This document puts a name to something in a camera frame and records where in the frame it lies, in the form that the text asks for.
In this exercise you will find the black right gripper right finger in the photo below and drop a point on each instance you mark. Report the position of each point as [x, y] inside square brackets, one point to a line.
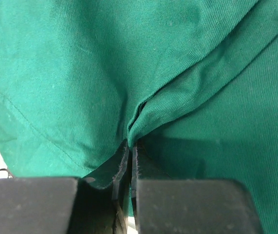
[162, 205]

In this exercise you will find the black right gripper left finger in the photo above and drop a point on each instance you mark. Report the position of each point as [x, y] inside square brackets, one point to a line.
[94, 204]

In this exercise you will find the dark green surgical drape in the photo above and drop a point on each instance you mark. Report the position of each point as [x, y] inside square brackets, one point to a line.
[195, 80]

